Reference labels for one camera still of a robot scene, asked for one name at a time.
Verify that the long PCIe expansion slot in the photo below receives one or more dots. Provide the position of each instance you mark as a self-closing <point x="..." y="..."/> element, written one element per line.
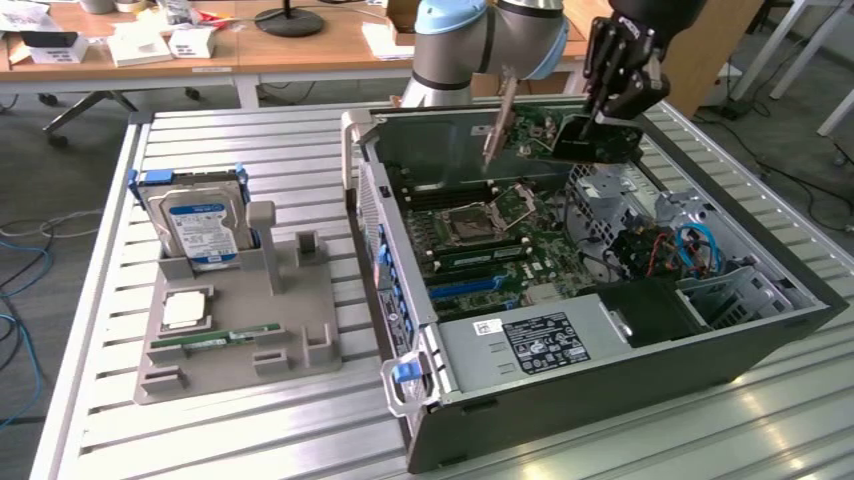
<point x="461" y="288"/>

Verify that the wooden cabinet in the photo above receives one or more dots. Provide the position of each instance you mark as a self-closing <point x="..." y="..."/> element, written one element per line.
<point x="701" y="70"/>

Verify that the tall metal disk bay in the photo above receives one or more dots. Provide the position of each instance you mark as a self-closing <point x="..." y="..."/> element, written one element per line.
<point x="608" y="210"/>

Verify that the grey cup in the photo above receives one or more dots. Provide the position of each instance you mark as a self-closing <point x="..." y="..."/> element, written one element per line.
<point x="99" y="6"/>

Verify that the CPU socket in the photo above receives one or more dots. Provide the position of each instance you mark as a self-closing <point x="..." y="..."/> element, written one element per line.
<point x="470" y="222"/>

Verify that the black chassis intrusion switch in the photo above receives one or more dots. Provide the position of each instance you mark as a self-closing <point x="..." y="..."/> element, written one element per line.
<point x="384" y="192"/>

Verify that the silver CPU chip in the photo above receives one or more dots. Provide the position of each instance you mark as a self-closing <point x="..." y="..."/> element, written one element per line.
<point x="183" y="310"/>

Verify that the hard disk with blue caddy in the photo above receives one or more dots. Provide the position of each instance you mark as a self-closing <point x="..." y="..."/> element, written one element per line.
<point x="201" y="230"/>

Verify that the white metal table frame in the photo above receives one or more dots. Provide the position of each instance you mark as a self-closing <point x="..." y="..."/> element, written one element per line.
<point x="788" y="75"/>

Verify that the green NVIDIA graphics card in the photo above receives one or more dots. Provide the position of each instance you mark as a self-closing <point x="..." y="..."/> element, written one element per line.
<point x="534" y="130"/>

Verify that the low metal disk bay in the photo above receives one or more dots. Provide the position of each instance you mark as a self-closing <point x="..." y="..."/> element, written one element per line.
<point x="734" y="300"/>

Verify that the white box with black lid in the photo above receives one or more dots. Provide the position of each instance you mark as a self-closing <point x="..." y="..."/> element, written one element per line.
<point x="57" y="52"/>

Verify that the metal socket cover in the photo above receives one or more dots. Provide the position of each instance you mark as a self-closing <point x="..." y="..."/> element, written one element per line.
<point x="517" y="205"/>

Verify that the wooden office desk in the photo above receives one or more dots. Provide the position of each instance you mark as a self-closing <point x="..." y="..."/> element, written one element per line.
<point x="321" y="50"/>
<point x="94" y="72"/>

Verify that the roll of tape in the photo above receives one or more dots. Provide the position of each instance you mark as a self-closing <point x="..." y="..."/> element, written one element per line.
<point x="129" y="5"/>

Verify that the brown cardboard box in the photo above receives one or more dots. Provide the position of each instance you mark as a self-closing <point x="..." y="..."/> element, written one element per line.
<point x="401" y="15"/>

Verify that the open white cardboard box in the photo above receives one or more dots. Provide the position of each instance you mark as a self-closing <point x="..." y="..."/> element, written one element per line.
<point x="137" y="50"/>

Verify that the small white labelled box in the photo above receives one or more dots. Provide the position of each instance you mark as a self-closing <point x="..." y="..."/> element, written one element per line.
<point x="194" y="45"/>

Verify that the printed paper sheets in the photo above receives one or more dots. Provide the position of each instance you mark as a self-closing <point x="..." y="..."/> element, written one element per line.
<point x="23" y="21"/>

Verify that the stack of white booklets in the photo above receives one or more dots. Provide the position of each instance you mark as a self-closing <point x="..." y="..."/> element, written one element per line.
<point x="384" y="42"/>

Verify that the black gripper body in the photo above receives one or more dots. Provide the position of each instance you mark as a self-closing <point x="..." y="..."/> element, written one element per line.
<point x="657" y="20"/>

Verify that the blue case release latch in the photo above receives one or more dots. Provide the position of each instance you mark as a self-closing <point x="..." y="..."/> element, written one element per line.
<point x="405" y="374"/>

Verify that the grey printed parts rack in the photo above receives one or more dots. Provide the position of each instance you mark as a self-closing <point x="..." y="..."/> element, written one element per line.
<point x="234" y="370"/>

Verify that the black round lamp base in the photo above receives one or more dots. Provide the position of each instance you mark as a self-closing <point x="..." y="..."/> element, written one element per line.
<point x="289" y="25"/>

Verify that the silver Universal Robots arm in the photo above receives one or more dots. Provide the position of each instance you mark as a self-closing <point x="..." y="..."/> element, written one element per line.
<point x="461" y="50"/>

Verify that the green RAM stick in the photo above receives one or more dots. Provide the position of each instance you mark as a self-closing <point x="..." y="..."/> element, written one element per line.
<point x="481" y="256"/>
<point x="214" y="337"/>

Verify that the black office chair base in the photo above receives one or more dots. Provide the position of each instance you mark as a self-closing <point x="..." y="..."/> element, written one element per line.
<point x="83" y="107"/>

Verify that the black open PC case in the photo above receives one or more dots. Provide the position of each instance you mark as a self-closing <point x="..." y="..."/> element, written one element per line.
<point x="601" y="400"/>

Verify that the grey power supply unit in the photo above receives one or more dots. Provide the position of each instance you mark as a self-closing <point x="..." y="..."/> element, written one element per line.
<point x="481" y="360"/>

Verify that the pile of plastic packets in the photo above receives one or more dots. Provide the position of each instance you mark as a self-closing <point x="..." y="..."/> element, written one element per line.
<point x="190" y="12"/>

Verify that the green motherboard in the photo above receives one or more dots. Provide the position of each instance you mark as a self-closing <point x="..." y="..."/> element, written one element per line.
<point x="541" y="265"/>

